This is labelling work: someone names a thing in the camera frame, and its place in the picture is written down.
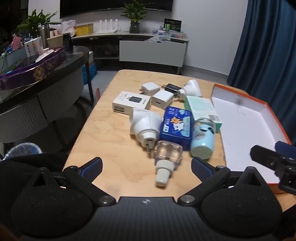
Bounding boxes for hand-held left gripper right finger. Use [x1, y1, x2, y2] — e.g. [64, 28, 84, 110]
[178, 157, 266, 206]

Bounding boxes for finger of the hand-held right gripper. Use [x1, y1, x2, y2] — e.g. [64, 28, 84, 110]
[275, 141, 296, 161]
[250, 145, 296, 195]

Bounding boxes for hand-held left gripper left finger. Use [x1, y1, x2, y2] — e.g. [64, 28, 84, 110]
[28, 157, 116, 207]

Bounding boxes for light blue bottle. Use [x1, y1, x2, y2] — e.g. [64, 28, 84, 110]
[190, 117, 216, 159]

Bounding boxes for orange-rimmed white tray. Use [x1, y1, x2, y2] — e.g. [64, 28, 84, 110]
[210, 84, 292, 185]

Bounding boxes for clear liquid bottle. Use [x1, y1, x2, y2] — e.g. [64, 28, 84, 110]
[152, 140, 184, 187]

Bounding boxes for blue tissue packet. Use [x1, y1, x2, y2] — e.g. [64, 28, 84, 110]
[159, 106, 194, 151]

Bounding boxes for mint green box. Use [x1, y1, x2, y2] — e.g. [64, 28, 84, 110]
[185, 95, 224, 133]

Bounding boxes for white plug-in heater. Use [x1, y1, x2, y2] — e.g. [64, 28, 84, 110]
[129, 108, 163, 153]

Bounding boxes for white charger box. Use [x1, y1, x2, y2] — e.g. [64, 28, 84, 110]
[112, 90, 151, 115]

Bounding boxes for white cube charger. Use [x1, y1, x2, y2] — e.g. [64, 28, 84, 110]
[151, 90, 174, 110]

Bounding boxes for black charger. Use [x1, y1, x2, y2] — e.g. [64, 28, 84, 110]
[161, 83, 184, 98]

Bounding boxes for white plug adapter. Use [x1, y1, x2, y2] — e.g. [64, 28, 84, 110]
[139, 82, 161, 96]

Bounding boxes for crumpled blue plastic wrap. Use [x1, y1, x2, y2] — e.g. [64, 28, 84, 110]
[4, 142, 43, 160]

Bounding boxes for dark glass counter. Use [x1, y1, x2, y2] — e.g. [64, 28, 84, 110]
[0, 45, 95, 144]

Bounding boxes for blue curtain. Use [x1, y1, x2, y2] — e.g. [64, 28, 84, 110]
[226, 0, 296, 146]

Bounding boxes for cardboard boxes on blue bag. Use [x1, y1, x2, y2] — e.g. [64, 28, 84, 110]
[81, 62, 98, 84]

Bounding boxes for purple tray box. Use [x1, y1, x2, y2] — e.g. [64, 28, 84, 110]
[0, 45, 68, 91]

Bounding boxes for grey tv cabinet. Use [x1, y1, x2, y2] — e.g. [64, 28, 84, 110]
[70, 30, 190, 75]

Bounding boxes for white orange carton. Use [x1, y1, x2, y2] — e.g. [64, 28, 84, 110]
[24, 37, 44, 57]

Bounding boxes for clear plastic bag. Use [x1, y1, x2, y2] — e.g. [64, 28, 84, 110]
[144, 36, 167, 44]

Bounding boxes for pile of small boxes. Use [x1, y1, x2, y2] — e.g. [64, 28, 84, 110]
[151, 28, 185, 40]

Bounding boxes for yellow box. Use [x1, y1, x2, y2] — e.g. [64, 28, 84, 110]
[75, 23, 94, 37]

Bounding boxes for white router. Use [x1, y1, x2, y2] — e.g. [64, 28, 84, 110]
[96, 19, 118, 35]

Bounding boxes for steel thermos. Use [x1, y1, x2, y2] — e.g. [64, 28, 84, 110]
[38, 24, 51, 48]

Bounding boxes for white plastic bag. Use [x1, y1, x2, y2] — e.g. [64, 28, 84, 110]
[62, 20, 77, 37]

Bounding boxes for black green box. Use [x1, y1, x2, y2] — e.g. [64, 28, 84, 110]
[163, 18, 183, 32]

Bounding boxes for leafy potted plant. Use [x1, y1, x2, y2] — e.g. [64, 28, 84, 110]
[16, 9, 63, 39]

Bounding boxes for potted plant in dark pot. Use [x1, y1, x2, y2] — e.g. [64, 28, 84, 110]
[120, 0, 155, 34]

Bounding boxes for black television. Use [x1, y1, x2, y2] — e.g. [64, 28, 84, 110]
[60, 0, 174, 19]

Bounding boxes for black frame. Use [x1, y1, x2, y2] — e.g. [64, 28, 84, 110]
[62, 32, 72, 48]

